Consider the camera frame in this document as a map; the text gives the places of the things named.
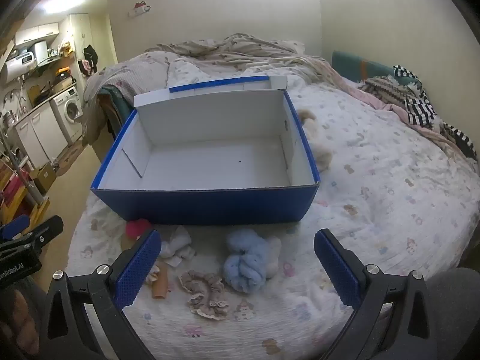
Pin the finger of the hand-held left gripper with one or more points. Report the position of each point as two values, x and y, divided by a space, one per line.
15 227
41 234

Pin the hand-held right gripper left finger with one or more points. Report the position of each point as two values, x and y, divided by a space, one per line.
137 270

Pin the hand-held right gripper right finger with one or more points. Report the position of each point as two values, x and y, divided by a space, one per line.
337 270

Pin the small beige scrunchie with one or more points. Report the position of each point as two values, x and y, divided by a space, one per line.
153 272

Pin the pink fluffy sock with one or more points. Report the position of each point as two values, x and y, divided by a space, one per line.
137 228

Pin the white sock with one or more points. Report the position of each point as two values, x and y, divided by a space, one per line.
178 243

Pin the beige ruffled sock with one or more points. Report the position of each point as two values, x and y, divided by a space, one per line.
195 281

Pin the white fluffy cloth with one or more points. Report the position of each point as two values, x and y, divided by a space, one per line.
276 255

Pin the light blue fluffy cloth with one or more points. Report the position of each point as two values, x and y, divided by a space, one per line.
243 262

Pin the blue cardboard box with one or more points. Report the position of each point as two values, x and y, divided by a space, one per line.
210 157

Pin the yellow wooden rack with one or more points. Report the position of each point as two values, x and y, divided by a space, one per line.
37 212

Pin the metal pole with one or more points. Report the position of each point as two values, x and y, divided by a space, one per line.
22 172

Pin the brown cardboard box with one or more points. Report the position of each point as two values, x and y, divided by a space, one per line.
43 178

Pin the white base cabinet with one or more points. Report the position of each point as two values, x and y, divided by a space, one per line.
41 135

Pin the beige plush toy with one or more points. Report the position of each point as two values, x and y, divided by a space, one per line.
318 150

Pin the person's grey clothing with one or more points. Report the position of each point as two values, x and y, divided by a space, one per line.
457 307

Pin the white washing machine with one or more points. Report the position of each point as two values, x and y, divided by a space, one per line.
69 110

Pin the white water heater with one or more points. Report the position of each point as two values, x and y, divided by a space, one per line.
13 71

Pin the white cylindrical appliance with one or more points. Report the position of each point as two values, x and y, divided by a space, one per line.
41 52

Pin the black white striped garment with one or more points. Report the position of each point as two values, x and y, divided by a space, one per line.
420 108

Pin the hanging dark clothes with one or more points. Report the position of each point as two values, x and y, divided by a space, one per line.
90 58

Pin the brown patterned knit cloth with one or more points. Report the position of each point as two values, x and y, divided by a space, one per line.
386 88

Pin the teal headboard cushion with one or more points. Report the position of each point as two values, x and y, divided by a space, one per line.
348 65

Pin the beige duvet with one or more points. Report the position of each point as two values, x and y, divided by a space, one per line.
232 50

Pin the white wall cabinets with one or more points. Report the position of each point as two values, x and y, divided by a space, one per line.
37 33

